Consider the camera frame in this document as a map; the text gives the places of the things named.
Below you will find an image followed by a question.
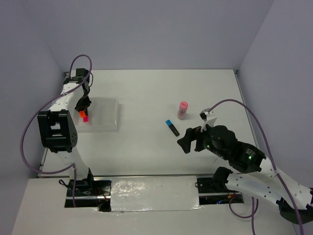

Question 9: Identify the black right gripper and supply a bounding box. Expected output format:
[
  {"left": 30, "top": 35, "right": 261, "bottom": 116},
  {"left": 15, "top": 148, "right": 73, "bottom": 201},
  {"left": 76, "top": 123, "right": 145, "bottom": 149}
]
[{"left": 176, "top": 119, "right": 227, "bottom": 159}]

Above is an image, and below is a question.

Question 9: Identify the orange highlighter marker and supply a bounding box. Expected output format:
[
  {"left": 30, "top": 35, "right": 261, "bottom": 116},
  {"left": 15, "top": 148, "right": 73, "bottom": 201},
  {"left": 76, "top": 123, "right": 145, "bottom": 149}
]
[{"left": 79, "top": 111, "right": 86, "bottom": 118}]

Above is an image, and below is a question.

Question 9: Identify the pink glue stick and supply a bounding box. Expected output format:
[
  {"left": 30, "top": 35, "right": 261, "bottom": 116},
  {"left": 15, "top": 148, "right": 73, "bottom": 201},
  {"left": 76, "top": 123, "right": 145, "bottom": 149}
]
[{"left": 178, "top": 101, "right": 188, "bottom": 119}]

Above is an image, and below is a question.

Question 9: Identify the blue highlighter marker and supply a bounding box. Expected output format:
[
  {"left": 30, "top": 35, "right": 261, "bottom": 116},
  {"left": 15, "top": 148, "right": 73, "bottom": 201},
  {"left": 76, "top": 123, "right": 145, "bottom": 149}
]
[{"left": 166, "top": 119, "right": 180, "bottom": 137}]

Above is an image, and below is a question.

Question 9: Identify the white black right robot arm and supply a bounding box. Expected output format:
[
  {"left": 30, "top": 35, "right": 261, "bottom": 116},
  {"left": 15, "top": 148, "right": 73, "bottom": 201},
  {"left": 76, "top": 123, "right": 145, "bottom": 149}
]
[{"left": 177, "top": 125, "right": 313, "bottom": 224}]

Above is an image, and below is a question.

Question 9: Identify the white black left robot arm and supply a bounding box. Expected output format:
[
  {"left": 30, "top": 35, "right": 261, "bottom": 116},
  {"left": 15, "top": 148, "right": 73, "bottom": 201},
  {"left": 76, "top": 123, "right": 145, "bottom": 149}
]
[{"left": 37, "top": 68, "right": 96, "bottom": 195}]

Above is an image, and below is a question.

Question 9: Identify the clear plastic compartment tray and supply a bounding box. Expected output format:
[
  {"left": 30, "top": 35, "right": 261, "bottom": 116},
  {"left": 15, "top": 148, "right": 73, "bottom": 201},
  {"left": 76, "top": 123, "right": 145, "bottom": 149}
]
[{"left": 71, "top": 97, "right": 119, "bottom": 133}]

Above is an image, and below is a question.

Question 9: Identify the silver tape sheet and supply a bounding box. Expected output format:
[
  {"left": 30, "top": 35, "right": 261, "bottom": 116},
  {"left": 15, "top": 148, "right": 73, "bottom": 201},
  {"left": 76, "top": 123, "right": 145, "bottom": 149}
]
[{"left": 111, "top": 176, "right": 201, "bottom": 212}]

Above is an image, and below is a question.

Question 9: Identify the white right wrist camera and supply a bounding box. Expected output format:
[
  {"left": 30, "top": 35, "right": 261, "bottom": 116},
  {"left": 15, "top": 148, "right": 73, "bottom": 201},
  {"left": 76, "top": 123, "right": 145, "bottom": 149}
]
[{"left": 200, "top": 108, "right": 217, "bottom": 132}]

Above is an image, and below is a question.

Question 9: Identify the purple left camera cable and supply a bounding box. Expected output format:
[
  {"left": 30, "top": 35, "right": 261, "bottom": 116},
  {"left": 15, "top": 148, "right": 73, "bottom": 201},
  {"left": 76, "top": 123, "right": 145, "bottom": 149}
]
[{"left": 20, "top": 54, "right": 93, "bottom": 208}]

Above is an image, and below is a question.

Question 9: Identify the purple camera cable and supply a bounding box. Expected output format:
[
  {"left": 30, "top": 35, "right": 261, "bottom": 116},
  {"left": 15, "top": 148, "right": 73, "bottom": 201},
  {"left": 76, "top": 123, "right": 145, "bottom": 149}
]
[
  {"left": 20, "top": 54, "right": 93, "bottom": 208},
  {"left": 209, "top": 99, "right": 306, "bottom": 235}
]

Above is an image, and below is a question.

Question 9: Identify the black metal base rail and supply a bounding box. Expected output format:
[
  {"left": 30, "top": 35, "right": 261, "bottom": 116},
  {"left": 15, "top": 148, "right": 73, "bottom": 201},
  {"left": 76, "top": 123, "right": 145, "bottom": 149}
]
[{"left": 64, "top": 175, "right": 243, "bottom": 212}]

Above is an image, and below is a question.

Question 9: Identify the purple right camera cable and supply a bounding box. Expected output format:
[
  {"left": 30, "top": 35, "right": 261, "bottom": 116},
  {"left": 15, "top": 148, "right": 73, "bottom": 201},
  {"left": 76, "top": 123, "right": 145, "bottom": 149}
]
[{"left": 209, "top": 99, "right": 306, "bottom": 235}]

